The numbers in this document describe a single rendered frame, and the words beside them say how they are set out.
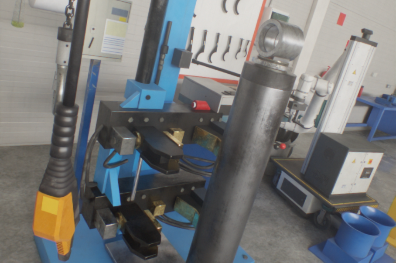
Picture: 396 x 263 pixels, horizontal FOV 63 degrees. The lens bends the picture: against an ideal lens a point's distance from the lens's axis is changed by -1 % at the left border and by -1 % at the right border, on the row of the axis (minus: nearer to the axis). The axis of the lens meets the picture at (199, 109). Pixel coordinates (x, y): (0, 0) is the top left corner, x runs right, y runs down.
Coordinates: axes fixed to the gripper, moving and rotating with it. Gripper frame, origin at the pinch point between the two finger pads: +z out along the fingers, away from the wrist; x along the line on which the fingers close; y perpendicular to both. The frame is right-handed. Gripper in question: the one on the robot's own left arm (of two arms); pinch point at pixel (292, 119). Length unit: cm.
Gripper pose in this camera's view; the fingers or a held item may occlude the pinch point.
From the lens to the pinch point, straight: 240.5
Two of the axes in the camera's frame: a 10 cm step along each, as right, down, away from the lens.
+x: 8.9, 1.1, 4.4
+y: 3.8, 3.5, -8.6
